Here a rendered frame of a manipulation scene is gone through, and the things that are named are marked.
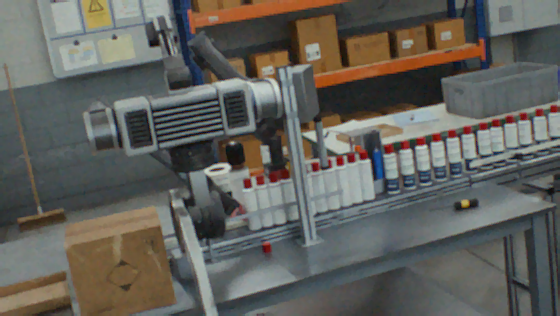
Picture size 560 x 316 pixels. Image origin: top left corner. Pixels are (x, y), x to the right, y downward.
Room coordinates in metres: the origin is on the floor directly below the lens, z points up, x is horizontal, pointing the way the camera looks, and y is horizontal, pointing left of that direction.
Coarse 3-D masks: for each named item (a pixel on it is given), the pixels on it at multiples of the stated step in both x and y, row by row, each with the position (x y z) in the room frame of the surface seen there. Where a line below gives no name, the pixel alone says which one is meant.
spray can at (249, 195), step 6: (246, 180) 2.79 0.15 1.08; (246, 186) 2.79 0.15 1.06; (252, 186) 2.80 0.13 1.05; (246, 192) 2.79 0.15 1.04; (252, 192) 2.79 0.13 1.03; (246, 198) 2.79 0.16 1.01; (252, 198) 2.79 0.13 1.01; (246, 204) 2.79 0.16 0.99; (252, 204) 2.79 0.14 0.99; (246, 210) 2.80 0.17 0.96; (252, 210) 2.78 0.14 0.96; (252, 216) 2.78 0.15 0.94; (258, 216) 2.79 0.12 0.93; (252, 222) 2.78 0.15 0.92; (258, 222) 2.79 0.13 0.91; (252, 228) 2.79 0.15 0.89; (258, 228) 2.79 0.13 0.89
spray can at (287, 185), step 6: (282, 174) 2.84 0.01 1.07; (288, 174) 2.84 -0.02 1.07; (282, 180) 2.84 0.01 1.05; (288, 180) 2.84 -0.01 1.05; (282, 186) 2.84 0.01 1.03; (288, 186) 2.83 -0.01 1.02; (288, 192) 2.83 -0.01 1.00; (294, 192) 2.85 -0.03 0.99; (288, 198) 2.83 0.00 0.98; (294, 198) 2.84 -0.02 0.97; (288, 210) 2.83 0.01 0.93; (294, 210) 2.83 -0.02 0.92; (288, 216) 2.83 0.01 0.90; (294, 216) 2.83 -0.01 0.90
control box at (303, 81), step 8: (296, 72) 2.71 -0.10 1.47; (304, 72) 2.73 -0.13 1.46; (312, 72) 2.84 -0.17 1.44; (296, 80) 2.71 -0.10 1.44; (304, 80) 2.71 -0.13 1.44; (312, 80) 2.82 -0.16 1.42; (296, 88) 2.71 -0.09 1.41; (304, 88) 2.70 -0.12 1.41; (312, 88) 2.81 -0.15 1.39; (296, 96) 2.71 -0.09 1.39; (304, 96) 2.70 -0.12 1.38; (312, 96) 2.79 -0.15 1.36; (304, 104) 2.70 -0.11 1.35; (312, 104) 2.77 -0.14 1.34; (304, 112) 2.70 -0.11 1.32; (312, 112) 2.76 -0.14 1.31; (304, 120) 2.71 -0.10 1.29
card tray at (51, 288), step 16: (64, 272) 2.71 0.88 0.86; (0, 288) 2.64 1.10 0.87; (16, 288) 2.65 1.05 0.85; (32, 288) 2.67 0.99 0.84; (48, 288) 2.65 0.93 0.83; (64, 288) 2.62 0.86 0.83; (0, 304) 2.56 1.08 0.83; (16, 304) 2.54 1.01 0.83; (32, 304) 2.43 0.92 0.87; (48, 304) 2.44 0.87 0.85; (64, 304) 2.46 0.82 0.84
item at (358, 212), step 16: (416, 192) 2.96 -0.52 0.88; (432, 192) 2.99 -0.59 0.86; (448, 192) 3.01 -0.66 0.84; (352, 208) 2.88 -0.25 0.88; (368, 208) 2.90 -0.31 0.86; (384, 208) 2.93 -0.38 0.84; (320, 224) 2.84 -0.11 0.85; (240, 240) 2.73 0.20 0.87; (256, 240) 2.75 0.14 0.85; (272, 240) 2.77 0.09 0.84; (208, 256) 2.70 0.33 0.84
